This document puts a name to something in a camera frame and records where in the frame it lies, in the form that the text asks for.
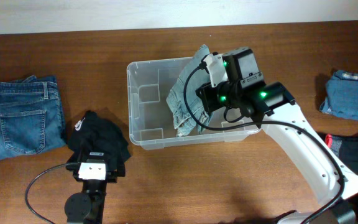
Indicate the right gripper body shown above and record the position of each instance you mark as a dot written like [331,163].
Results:
[214,98]

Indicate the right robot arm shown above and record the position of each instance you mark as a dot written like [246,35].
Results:
[237,83]

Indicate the clear plastic storage bin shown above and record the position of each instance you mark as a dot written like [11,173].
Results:
[150,119]

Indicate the dark blue folded jeans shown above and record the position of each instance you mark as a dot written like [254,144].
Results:
[31,117]

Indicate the blue denim cloth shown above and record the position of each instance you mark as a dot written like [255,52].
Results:
[341,95]

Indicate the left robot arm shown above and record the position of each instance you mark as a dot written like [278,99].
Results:
[87,206]

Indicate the black Nike garment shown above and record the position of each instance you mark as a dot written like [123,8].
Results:
[101,138]

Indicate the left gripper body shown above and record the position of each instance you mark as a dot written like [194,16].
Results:
[110,177]

